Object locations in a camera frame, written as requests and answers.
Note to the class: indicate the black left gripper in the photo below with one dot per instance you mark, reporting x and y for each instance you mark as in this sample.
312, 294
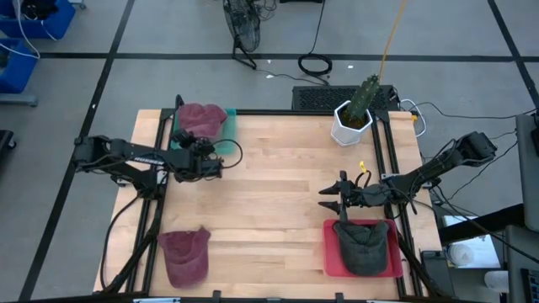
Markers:
202, 168

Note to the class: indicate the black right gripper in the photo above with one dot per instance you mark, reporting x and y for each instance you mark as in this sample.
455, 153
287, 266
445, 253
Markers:
366, 197

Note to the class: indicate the maroon baseball cap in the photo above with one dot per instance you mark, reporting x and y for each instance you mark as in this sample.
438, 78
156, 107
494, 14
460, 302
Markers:
202, 120
185, 265

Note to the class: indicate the black baseball cap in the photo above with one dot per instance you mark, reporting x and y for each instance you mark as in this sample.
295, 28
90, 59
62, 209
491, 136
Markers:
362, 256

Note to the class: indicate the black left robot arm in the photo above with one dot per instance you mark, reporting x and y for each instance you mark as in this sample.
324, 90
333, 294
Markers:
122, 151

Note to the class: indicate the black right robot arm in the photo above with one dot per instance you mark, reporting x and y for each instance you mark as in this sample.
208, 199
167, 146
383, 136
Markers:
442, 166

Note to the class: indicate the teal plastic tray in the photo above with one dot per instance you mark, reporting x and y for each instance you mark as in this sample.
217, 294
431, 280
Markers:
229, 143

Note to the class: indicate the yellow tag on gripper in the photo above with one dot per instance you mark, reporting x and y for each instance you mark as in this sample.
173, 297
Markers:
362, 166

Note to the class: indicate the red plastic tray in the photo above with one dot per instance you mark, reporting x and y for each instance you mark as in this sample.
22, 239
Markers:
330, 261

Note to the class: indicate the white hexagonal plant pot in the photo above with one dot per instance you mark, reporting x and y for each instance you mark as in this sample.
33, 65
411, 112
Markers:
347, 134

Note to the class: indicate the black perforated computer case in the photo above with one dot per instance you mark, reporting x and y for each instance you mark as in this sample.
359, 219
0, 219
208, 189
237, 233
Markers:
316, 99

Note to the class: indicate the green cactus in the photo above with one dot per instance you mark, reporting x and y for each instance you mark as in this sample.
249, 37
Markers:
362, 99

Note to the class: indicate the black flat device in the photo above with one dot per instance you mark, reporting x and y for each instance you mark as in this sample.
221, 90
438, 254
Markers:
431, 261

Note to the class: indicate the black floor fan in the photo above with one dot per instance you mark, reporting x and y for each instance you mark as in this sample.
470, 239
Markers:
242, 25

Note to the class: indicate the clear plastic roll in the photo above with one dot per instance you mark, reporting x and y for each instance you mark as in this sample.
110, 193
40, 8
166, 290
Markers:
460, 255

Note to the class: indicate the black diagonal beam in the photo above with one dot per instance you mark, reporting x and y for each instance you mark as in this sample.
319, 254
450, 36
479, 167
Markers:
476, 227

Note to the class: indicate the white paper sheet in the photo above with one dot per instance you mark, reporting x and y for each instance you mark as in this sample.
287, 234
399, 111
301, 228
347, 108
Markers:
484, 252

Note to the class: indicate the large blue bin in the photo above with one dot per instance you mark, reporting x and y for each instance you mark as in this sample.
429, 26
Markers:
59, 25

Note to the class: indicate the white cup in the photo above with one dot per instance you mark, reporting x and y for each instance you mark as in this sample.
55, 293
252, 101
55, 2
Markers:
497, 281

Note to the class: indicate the small blue bin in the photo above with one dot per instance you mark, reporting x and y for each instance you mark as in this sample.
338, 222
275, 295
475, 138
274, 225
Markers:
19, 71

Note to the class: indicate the grey desk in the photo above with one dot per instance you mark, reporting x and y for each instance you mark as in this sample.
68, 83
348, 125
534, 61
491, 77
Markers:
528, 189

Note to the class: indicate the grey cabinet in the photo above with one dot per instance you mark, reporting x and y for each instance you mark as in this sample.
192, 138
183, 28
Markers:
522, 252

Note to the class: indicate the black item in bin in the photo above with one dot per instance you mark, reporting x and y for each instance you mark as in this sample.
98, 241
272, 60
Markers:
38, 8

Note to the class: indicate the dark keyboard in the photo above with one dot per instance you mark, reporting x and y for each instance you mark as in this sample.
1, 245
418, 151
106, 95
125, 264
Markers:
531, 286

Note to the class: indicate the black metal table frame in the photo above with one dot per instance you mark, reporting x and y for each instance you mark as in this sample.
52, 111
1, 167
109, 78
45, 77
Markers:
261, 112

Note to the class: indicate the grey base plate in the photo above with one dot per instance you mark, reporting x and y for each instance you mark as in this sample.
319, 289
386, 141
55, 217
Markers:
17, 99

